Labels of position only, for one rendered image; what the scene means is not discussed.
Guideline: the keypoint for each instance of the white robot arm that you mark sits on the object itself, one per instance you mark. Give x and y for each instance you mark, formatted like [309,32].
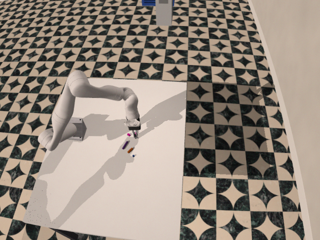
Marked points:
[77,85]

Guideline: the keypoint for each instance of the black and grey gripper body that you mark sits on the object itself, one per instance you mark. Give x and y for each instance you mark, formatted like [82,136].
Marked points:
[133,122]

